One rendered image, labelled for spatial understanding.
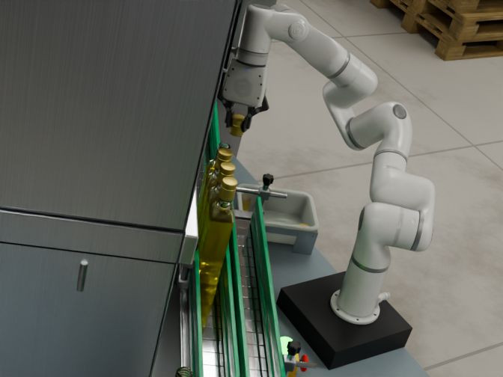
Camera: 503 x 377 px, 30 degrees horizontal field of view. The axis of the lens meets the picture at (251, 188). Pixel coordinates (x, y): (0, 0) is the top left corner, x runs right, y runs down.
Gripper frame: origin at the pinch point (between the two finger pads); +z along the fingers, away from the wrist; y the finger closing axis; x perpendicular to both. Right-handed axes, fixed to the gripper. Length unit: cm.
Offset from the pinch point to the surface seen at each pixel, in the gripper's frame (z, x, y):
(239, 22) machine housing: -8, 81, -23
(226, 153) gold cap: 3.1, -16.8, 2.3
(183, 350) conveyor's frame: 39, -45, 8
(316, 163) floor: 72, 205, 0
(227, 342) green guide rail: 36, -42, 16
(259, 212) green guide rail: 20.8, -2.2, 10.5
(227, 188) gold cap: 7.1, -27.8, 6.3
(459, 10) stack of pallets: 8, 363, 45
